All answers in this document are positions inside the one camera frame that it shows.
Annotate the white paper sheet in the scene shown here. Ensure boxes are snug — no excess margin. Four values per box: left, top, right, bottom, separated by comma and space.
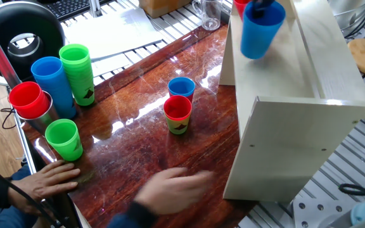
62, 8, 164, 61

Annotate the metal base plate with holes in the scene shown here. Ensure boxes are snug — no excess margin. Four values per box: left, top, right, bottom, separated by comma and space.
291, 196, 354, 228

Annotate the brown cardboard box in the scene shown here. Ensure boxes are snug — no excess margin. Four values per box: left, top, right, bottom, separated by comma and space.
138, 0, 192, 19

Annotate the long black cable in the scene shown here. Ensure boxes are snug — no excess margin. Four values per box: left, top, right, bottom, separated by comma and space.
0, 156, 60, 228

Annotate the green plastic cup stack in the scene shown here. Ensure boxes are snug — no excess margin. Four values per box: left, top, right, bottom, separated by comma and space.
58, 43, 96, 107

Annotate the clear glass mug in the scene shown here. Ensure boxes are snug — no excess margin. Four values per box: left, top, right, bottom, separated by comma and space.
191, 0, 224, 32

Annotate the person's right hand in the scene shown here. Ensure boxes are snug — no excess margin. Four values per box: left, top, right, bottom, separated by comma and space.
134, 167, 215, 216

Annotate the black computer keyboard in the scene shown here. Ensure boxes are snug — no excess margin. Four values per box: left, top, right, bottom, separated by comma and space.
44, 0, 113, 22

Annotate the silver metal pole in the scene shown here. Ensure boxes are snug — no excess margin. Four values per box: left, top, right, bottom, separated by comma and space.
88, 0, 103, 18

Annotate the thin black cable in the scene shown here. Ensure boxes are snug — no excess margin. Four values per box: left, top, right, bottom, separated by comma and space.
0, 107, 18, 130

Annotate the right forearm blue sleeve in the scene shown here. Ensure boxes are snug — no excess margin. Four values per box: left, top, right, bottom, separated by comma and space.
106, 201, 158, 228

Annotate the shiny metal cup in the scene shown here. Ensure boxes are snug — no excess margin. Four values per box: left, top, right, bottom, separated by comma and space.
16, 91, 60, 136

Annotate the blue plastic cup stack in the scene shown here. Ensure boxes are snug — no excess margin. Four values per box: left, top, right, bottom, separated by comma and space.
30, 56, 77, 120

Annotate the thick black cable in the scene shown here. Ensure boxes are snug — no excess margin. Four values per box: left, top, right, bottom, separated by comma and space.
338, 182, 365, 205

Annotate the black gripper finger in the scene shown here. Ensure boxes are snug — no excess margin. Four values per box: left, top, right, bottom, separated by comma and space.
251, 0, 275, 18

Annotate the person's left hand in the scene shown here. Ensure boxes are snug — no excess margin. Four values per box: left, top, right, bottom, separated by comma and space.
7, 159, 81, 216

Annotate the white wooden shelf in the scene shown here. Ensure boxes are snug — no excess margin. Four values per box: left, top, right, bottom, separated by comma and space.
219, 0, 365, 203

